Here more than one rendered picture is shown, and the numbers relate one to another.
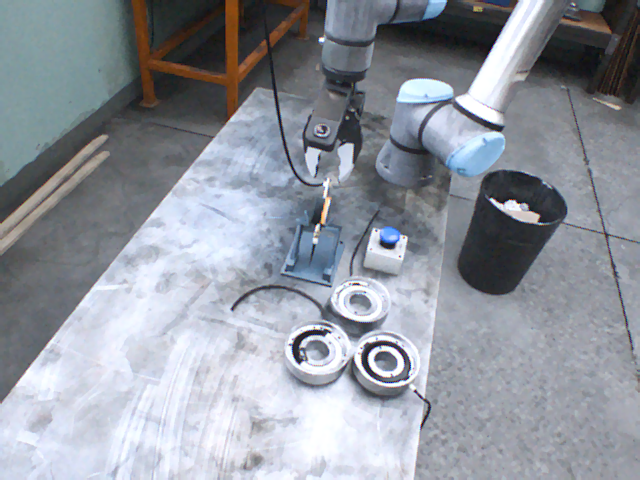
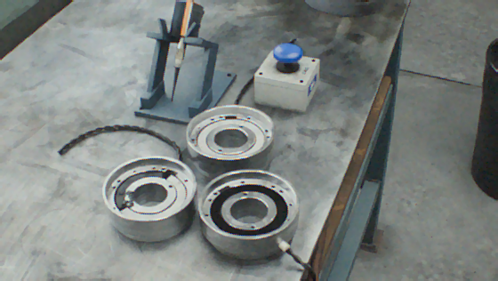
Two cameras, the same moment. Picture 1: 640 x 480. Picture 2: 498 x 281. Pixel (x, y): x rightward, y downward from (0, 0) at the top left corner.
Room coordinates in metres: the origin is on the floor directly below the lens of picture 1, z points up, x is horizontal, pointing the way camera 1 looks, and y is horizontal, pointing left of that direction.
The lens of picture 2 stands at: (-0.01, -0.24, 1.31)
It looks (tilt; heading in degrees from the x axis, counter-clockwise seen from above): 38 degrees down; 13
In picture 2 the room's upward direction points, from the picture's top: 2 degrees counter-clockwise
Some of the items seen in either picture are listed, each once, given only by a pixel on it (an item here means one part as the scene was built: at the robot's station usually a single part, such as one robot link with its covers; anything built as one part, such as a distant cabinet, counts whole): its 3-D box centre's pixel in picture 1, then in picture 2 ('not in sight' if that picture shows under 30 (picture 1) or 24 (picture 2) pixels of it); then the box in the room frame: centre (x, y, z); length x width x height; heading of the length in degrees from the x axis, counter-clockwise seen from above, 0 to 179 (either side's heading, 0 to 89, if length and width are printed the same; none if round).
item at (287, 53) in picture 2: (388, 241); (287, 64); (0.73, -0.13, 0.85); 0.04 x 0.04 x 0.05
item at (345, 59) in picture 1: (345, 51); not in sight; (0.75, 0.00, 1.20); 0.08 x 0.08 x 0.05
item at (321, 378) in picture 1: (316, 353); (150, 200); (0.47, -0.02, 0.82); 0.10 x 0.10 x 0.04
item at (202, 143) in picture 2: (359, 305); (230, 144); (0.58, -0.09, 0.82); 0.08 x 0.08 x 0.02
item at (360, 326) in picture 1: (359, 305); (230, 143); (0.58, -0.09, 0.82); 0.10 x 0.10 x 0.04
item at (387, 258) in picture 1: (386, 249); (289, 77); (0.73, -0.13, 0.82); 0.08 x 0.07 x 0.05; 171
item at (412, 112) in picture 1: (423, 111); not in sight; (1.05, -0.19, 0.97); 0.13 x 0.12 x 0.14; 38
